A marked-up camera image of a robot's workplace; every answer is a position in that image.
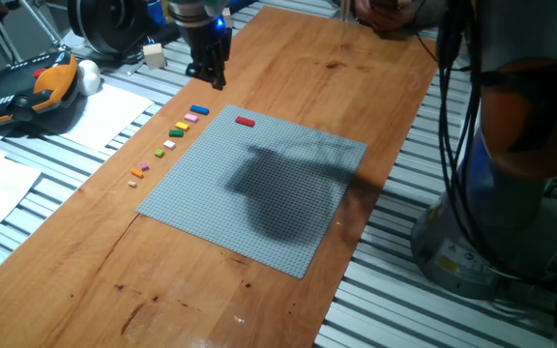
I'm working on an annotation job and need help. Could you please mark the white round object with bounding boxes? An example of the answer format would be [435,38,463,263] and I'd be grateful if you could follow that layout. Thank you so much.
[77,59,103,97]

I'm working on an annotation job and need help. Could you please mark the black round spool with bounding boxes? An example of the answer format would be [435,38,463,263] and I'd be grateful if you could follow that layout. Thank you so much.
[68,0,152,55]

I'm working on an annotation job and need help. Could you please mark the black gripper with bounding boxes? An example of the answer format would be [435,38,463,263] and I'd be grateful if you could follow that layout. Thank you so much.
[180,16,234,92]

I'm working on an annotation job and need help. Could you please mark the person hand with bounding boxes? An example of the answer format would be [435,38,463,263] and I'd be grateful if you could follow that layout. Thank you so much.
[354,0,418,33]

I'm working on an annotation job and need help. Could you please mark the light wooden cube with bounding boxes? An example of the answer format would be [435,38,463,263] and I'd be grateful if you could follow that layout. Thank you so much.
[142,43,168,71]

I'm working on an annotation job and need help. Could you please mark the orange and black teach pendant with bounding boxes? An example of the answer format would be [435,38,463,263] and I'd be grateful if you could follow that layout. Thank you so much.
[0,50,80,130]

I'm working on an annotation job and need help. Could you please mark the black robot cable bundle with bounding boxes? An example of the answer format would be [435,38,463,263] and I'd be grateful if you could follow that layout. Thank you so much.
[416,0,557,291]

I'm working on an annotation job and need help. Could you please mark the wooden board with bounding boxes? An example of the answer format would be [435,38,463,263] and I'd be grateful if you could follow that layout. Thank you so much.
[0,4,442,348]

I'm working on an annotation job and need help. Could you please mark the grey Lego baseplate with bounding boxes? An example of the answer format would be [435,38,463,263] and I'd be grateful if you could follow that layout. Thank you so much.
[135,103,369,280]

